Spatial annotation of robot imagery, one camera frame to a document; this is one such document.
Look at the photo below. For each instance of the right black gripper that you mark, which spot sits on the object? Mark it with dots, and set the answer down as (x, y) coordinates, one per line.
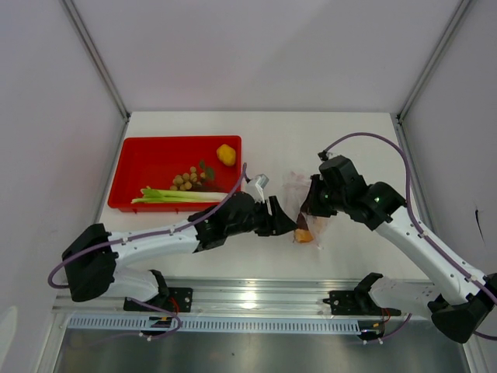
(311, 204)

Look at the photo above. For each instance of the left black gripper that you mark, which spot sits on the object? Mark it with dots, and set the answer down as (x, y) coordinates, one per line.
(271, 226)

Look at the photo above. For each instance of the orange purple sweet potato slice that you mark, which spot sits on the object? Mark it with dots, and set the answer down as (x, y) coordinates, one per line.
(302, 233)

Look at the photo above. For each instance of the green celery stalks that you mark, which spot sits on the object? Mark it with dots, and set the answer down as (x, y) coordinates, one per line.
(155, 196)

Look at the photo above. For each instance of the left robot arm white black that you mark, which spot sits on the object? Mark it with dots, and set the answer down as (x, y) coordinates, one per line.
(98, 262)

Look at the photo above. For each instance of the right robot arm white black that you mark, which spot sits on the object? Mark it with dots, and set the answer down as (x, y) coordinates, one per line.
(459, 296)

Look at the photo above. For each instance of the yellow potato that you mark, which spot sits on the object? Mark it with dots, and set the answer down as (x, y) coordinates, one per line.
(227, 155)

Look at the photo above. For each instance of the bunch of tan longans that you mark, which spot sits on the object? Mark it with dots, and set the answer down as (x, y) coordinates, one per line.
(199, 178)

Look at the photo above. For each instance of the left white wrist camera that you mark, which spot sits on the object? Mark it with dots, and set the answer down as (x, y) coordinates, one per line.
(255, 187)

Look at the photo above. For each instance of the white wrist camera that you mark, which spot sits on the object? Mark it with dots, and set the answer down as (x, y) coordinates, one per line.
(255, 187)
(325, 155)

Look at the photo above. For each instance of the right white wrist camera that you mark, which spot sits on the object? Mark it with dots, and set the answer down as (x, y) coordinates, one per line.
(325, 155)

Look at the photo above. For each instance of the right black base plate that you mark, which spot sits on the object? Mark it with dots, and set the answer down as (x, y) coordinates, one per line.
(355, 303)

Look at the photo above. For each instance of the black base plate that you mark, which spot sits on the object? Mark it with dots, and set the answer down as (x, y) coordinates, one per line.
(178, 300)
(355, 303)

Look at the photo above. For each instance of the aluminium mounting rail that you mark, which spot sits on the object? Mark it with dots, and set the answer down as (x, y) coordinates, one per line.
(260, 298)

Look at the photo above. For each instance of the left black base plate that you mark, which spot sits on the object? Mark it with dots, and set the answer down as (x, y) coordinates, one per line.
(178, 300)

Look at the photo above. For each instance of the slotted white cable duct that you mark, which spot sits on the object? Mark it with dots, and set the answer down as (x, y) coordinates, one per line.
(192, 323)

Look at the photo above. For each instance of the right aluminium frame post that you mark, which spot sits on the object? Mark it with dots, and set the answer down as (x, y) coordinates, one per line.
(436, 55)

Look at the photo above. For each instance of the aluminium frame post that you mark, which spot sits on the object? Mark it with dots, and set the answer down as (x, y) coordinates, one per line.
(436, 55)
(82, 31)

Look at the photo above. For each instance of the left aluminium frame post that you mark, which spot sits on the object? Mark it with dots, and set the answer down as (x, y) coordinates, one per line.
(82, 31)

